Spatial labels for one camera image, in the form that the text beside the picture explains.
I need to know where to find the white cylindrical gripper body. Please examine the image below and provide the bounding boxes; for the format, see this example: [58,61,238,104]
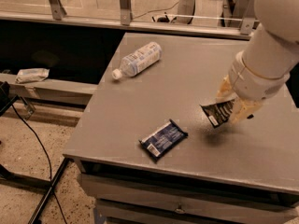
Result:
[228,51,290,101]

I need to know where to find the black chocolate rxbar wrapper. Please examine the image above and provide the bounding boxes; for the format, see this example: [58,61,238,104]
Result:
[201,100,235,128]

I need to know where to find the grey metal bracket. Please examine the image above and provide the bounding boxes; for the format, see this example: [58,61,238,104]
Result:
[120,0,132,26]
[240,0,256,35]
[49,0,66,21]

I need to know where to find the clear plastic water bottle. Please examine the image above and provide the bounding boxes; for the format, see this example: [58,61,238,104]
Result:
[112,42,162,80]

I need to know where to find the grey metal bracket middle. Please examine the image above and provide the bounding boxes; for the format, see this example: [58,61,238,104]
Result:
[120,0,132,26]

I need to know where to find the grey metal rail frame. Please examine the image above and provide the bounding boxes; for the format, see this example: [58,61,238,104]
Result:
[0,11,253,42]

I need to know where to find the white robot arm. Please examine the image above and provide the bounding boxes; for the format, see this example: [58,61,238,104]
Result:
[216,0,299,123]

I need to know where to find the grey drawer cabinet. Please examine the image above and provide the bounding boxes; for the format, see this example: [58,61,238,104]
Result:
[78,161,299,224]

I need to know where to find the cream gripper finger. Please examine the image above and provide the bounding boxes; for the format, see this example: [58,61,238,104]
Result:
[229,97,263,124]
[216,76,237,103]

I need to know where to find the grey metal bracket left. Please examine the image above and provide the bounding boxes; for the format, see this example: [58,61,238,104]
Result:
[49,0,66,21]

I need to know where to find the black floor cable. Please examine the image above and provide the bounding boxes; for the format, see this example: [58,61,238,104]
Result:
[10,103,69,224]

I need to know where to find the crumpled white packet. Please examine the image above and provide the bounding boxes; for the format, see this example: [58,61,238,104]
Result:
[15,68,50,84]

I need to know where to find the grey metal bracket right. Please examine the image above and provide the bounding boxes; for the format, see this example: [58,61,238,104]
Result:
[240,0,256,35]

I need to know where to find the black metal stand leg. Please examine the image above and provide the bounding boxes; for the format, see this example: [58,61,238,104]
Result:
[28,158,69,224]

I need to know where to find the blue blueberry rxbar wrapper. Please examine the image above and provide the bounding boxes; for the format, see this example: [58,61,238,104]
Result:
[139,119,189,162]

